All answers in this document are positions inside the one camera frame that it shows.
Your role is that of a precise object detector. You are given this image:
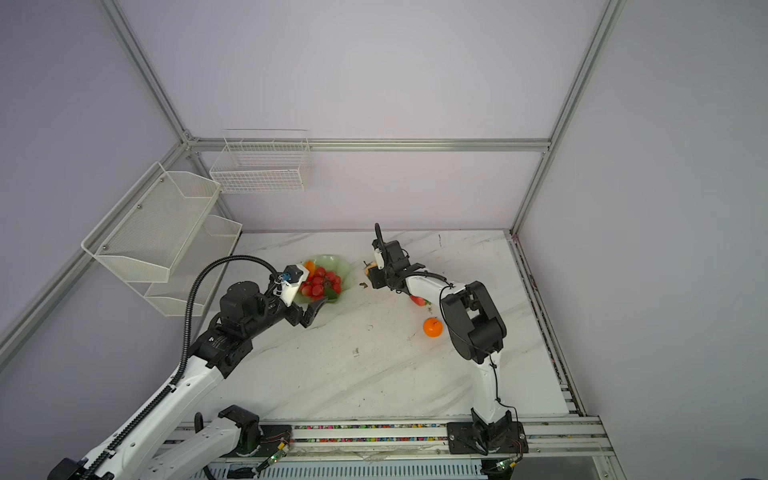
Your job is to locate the red lychee bunch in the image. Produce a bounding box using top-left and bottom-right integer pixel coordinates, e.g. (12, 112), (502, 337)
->
(299, 265), (343, 301)

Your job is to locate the red yellow fake mango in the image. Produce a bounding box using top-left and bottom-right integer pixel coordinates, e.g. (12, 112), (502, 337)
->
(304, 260), (316, 278)

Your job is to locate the green wavy fruit bowl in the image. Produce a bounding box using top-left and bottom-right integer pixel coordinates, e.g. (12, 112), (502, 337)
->
(296, 255), (354, 305)

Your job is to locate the fake orange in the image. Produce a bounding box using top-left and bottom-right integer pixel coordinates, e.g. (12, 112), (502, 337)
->
(422, 317), (443, 338)

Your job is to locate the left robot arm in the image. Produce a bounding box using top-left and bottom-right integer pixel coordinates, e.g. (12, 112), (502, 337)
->
(48, 281), (327, 479)

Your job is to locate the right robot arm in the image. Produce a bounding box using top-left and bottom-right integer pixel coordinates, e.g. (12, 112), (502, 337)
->
(365, 231), (518, 451)

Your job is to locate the white mesh two-tier shelf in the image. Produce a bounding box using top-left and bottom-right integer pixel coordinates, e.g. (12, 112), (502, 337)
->
(81, 163), (242, 317)

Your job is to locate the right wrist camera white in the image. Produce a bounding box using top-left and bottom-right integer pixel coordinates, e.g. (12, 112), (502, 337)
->
(372, 239), (387, 270)

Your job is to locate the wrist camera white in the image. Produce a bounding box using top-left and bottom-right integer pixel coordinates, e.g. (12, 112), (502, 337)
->
(279, 264), (309, 306)
(372, 239), (387, 270)

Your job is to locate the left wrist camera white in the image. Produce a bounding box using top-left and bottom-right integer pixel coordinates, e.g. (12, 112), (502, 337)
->
(279, 264), (309, 306)

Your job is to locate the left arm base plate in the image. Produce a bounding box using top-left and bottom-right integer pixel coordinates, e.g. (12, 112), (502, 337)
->
(235, 424), (293, 457)

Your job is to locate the black corrugated cable left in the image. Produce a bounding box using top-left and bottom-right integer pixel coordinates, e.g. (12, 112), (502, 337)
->
(77, 254), (280, 480)

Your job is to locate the white wire basket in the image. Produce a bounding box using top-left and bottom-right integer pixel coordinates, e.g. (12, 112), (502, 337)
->
(209, 129), (314, 194)

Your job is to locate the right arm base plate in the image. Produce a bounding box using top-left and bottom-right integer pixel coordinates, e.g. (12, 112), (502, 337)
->
(446, 420), (529, 456)

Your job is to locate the aluminium frame rail front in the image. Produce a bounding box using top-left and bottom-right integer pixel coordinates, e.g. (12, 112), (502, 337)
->
(261, 416), (616, 461)

